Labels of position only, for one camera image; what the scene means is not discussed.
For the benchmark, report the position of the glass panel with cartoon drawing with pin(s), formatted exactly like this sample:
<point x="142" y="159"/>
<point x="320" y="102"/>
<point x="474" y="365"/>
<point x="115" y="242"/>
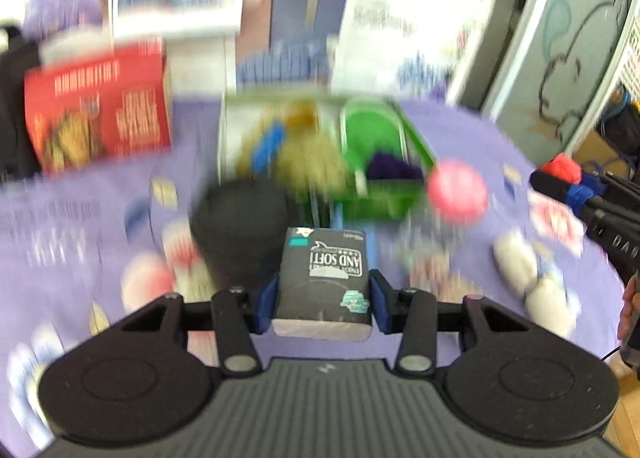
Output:
<point x="565" y="48"/>

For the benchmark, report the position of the green divided basket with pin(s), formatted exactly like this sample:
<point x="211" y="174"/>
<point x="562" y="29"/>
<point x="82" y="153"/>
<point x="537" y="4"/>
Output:
<point x="390" y="198"/>

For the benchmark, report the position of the red snack box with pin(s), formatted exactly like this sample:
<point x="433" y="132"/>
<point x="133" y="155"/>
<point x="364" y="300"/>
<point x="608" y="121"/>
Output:
<point x="95" y="108"/>

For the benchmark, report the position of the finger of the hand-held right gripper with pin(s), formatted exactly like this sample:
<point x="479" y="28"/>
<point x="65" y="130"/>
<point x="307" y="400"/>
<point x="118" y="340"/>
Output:
<point x="612" y="184"/>
<point x="575" y="193"/>

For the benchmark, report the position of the purple floral bedsheet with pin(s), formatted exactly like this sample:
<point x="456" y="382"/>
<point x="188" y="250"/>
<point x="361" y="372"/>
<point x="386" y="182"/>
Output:
<point x="100" y="238"/>

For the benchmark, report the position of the white plush toy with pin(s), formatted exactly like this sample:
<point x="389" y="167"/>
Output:
<point x="530" y="278"/>

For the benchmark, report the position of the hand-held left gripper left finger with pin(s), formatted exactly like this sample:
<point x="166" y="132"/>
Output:
<point x="267" y="305"/>

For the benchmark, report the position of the white floral bedding package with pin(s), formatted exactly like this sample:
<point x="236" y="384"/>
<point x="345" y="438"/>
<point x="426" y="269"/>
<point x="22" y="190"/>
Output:
<point x="410" y="8"/>

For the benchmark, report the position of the yellow-green mesh bath loofah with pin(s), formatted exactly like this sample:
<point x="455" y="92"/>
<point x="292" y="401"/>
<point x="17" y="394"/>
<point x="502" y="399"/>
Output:
<point x="305" y="158"/>

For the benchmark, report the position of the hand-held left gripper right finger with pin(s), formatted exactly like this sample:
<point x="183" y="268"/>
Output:
<point x="381" y="303"/>

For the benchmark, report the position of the black speaker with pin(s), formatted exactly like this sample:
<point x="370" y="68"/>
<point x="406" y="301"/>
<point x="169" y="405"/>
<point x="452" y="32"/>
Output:
<point x="12" y="103"/>

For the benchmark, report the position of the red knitted ball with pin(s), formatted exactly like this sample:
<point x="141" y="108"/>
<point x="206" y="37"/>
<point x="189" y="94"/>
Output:
<point x="564" y="167"/>

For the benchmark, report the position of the brown cardboard box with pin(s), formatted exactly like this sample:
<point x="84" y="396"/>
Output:
<point x="597" y="151"/>

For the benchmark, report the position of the striped bedding photo poster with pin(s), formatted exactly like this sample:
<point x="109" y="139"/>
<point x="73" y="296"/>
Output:
<point x="295" y="33"/>

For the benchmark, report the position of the person's right hand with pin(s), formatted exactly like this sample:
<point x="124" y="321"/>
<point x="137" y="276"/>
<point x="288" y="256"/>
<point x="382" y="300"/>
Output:
<point x="631" y="313"/>

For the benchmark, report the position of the dark grey tissue pack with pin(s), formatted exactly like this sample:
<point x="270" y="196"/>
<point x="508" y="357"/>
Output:
<point x="320" y="288"/>

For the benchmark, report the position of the purple soft item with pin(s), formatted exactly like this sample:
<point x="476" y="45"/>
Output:
<point x="392" y="166"/>

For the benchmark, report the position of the pink ball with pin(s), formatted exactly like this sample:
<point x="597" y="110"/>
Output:
<point x="457" y="193"/>

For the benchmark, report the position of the black cup with lid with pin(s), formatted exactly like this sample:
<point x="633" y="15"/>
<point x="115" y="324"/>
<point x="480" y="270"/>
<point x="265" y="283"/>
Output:
<point x="240" y="233"/>

